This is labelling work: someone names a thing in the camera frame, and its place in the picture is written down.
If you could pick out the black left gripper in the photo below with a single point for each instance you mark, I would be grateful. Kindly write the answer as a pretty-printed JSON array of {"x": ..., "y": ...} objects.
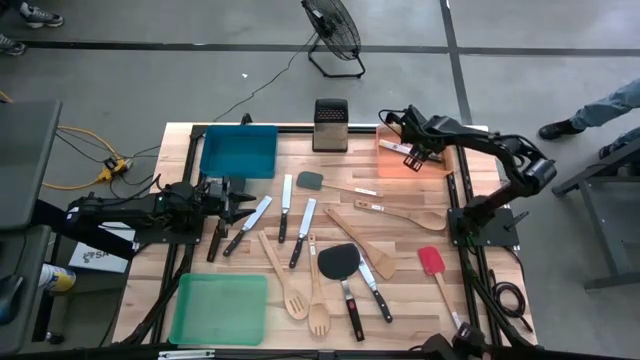
[{"x": 220, "y": 197}]

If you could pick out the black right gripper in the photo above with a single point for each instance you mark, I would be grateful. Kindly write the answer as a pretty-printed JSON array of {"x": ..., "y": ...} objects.
[{"x": 422, "y": 131}]

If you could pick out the printed-blade knife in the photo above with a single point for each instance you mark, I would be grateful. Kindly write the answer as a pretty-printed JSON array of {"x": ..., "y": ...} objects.
[{"x": 395, "y": 147}]

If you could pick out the solid wooden spoon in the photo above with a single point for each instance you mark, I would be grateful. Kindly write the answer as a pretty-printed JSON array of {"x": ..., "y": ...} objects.
[{"x": 430, "y": 220}]

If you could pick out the angled wooden turner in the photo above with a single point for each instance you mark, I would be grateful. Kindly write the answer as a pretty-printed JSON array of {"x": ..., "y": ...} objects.
[{"x": 382, "y": 262}]

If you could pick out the slotted wooden turner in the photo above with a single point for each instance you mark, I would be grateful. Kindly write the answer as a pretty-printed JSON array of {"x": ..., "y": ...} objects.
[{"x": 296, "y": 302}]

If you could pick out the oval black nylon turner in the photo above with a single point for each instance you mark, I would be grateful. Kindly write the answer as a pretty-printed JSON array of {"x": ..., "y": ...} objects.
[{"x": 339, "y": 262}]

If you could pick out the slotted wooden spoon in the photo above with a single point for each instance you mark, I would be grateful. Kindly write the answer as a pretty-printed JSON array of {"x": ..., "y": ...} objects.
[{"x": 318, "y": 317}]

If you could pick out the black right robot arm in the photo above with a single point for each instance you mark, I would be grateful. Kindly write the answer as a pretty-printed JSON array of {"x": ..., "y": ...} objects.
[{"x": 525, "y": 165}]

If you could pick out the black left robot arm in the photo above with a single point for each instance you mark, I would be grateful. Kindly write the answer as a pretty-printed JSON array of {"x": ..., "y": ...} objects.
[{"x": 125, "y": 207}]

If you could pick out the orange plastic bin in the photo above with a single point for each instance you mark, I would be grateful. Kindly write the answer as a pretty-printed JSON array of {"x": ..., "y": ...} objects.
[{"x": 390, "y": 167}]

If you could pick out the blue plastic bin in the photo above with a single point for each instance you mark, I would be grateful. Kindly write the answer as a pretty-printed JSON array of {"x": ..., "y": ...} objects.
[{"x": 240, "y": 150}]

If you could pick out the steel box grater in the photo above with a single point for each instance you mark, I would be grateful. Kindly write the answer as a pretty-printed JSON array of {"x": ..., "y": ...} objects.
[{"x": 330, "y": 130}]

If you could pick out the green plastic bin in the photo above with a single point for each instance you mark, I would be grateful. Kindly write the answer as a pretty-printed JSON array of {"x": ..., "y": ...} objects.
[{"x": 220, "y": 310}]

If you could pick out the yellow black power plug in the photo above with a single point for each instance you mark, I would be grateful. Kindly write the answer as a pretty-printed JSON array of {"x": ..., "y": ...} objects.
[{"x": 112, "y": 169}]

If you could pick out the white printed box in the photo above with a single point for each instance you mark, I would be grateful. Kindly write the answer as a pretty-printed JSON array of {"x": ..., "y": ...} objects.
[{"x": 100, "y": 260}]

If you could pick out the black crossbar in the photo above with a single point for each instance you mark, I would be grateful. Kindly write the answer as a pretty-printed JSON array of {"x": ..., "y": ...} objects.
[{"x": 300, "y": 356}]

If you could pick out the black floor fan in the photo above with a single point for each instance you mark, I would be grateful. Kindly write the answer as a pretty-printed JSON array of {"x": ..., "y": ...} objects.
[{"x": 327, "y": 22}]

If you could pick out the black diagonal bar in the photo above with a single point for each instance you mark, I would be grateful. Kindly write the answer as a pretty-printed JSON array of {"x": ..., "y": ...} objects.
[{"x": 75, "y": 227}]

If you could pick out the black bulky object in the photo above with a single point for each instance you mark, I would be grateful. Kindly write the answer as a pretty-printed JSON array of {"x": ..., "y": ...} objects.
[{"x": 465, "y": 337}]

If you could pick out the person's leg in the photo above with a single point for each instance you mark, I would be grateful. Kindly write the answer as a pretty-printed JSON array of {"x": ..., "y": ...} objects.
[
  {"x": 625, "y": 140},
  {"x": 600, "y": 107}
]

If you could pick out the yellow white spray can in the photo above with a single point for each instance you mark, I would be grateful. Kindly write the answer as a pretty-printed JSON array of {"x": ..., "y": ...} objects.
[{"x": 57, "y": 278}]

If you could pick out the black metal stand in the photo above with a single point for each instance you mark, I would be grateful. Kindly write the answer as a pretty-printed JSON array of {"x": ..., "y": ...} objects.
[{"x": 607, "y": 280}]

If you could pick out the gray side desk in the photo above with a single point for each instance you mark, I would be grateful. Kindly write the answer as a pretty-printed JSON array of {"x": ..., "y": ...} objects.
[{"x": 30, "y": 300}]

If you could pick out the black computer mouse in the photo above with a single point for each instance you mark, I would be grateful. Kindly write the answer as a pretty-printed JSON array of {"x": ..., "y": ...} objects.
[{"x": 10, "y": 300}]

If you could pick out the person's foot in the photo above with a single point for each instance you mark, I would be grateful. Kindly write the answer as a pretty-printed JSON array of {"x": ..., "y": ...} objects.
[
  {"x": 42, "y": 17},
  {"x": 12, "y": 46}
]

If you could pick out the black table frame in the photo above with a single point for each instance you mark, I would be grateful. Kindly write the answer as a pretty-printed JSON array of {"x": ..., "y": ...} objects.
[{"x": 360, "y": 129}]

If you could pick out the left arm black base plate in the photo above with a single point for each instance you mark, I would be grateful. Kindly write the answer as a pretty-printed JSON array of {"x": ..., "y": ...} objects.
[{"x": 170, "y": 238}]

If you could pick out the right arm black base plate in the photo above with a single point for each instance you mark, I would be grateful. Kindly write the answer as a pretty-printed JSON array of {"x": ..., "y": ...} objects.
[{"x": 502, "y": 232}]

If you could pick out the silver bracket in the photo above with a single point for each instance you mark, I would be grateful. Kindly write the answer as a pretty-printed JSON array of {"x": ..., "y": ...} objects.
[{"x": 185, "y": 354}]

